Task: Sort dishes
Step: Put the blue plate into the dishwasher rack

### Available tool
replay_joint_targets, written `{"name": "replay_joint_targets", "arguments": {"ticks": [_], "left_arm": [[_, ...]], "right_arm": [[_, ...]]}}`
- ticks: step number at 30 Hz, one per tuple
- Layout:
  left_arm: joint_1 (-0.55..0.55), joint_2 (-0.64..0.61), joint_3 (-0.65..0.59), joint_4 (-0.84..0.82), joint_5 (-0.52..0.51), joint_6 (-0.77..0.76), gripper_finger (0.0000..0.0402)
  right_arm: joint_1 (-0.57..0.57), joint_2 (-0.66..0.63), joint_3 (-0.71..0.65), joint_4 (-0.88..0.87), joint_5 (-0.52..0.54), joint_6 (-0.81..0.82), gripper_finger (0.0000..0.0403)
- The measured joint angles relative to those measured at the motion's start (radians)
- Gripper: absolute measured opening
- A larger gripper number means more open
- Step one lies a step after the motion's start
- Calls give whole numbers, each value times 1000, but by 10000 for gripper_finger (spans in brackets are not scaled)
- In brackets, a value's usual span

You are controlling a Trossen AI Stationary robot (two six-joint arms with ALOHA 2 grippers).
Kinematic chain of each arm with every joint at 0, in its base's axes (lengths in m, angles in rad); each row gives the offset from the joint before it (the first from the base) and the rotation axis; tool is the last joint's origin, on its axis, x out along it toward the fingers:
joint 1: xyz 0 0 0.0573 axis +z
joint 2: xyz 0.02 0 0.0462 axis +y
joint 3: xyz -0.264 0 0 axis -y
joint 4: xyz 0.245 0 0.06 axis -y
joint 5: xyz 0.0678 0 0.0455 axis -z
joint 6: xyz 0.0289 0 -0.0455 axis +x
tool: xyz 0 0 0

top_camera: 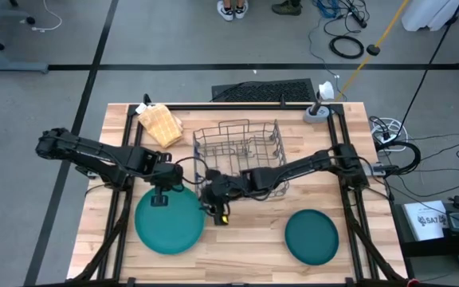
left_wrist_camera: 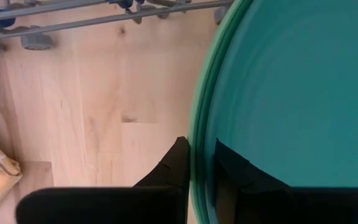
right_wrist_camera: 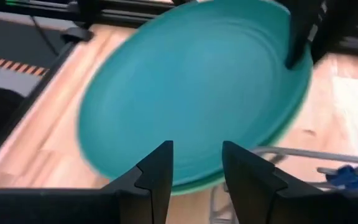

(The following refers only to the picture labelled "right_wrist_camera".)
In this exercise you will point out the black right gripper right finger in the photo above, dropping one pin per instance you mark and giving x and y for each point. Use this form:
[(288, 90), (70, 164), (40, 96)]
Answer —
[(259, 199)]

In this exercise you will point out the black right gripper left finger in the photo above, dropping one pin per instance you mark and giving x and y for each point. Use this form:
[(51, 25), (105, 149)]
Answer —
[(141, 199)]

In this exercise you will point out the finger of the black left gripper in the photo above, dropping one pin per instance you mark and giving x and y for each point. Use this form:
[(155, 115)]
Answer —
[(337, 21), (300, 28)]

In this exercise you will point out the large teal plate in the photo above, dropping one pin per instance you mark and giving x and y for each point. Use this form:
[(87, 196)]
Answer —
[(182, 87)]

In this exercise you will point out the hazard-striped floor mat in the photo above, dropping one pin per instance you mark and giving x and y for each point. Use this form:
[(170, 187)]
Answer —
[(11, 40)]

